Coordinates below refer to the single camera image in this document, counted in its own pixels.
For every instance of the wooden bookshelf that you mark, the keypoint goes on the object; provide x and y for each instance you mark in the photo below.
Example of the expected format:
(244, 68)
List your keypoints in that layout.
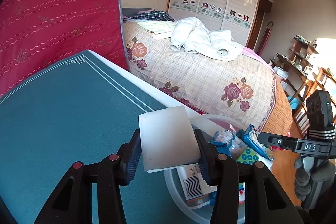
(321, 79)

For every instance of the blue packet with picture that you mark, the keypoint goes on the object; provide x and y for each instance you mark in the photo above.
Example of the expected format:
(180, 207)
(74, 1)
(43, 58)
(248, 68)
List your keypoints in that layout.
(256, 140)

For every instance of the pale yellow cloth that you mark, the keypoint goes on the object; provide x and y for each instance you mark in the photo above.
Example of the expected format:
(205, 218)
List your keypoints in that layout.
(157, 27)

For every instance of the dark wooden door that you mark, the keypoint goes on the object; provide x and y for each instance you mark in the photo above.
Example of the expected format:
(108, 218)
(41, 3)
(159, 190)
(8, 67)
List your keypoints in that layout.
(262, 11)

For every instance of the small white box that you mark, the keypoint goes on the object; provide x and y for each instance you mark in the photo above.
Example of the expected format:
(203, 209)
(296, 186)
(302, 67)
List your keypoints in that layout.
(168, 137)

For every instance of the blue snack bag with picture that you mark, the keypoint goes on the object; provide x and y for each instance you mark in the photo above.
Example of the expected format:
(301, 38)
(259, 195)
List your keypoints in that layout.
(228, 142)

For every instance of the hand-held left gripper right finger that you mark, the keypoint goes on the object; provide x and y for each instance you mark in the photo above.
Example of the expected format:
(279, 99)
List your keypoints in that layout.
(204, 169)

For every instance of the pink blanket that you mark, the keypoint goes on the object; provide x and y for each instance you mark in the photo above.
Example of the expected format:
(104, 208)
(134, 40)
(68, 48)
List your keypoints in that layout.
(253, 54)

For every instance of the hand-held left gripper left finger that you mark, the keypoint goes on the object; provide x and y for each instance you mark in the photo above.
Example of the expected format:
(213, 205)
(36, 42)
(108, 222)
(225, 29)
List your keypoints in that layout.
(134, 158)

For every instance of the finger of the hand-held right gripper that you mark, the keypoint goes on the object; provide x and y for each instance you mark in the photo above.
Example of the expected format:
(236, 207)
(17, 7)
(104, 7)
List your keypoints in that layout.
(278, 141)

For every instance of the white padded jacket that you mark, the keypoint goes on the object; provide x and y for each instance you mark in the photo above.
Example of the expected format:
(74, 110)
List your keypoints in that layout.
(199, 37)

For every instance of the dark wooden desk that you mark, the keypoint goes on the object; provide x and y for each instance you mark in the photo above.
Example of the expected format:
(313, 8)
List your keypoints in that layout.
(291, 66)

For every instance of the bed with floral plaid cover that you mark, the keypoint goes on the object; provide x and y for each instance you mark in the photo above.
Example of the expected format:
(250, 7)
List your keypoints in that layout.
(197, 77)

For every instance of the wooden wall shelf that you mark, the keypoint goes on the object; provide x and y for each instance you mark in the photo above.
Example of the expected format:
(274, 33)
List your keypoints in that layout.
(302, 48)

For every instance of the green box with circles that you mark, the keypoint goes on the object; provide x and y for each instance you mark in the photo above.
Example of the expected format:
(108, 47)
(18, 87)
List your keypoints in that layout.
(249, 157)

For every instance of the person's right hand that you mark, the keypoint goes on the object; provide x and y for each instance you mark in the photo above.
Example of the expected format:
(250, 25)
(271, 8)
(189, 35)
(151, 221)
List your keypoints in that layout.
(302, 179)

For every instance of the dark plaid pillow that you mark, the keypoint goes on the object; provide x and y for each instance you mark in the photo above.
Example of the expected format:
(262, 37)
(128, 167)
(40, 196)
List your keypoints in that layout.
(152, 15)

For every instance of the clear plastic bin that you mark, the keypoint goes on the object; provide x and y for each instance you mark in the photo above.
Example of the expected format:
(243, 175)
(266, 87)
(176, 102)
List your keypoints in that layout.
(178, 195)

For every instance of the black white zigzag box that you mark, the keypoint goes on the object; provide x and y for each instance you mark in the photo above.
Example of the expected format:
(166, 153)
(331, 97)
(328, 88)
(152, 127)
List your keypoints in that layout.
(193, 184)

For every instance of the folded dark umbrella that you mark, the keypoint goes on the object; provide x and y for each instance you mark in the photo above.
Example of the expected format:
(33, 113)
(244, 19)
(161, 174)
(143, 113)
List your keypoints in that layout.
(266, 35)

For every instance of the red quilted mattress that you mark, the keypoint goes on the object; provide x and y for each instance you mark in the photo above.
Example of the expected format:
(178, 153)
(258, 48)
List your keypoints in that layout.
(52, 3)

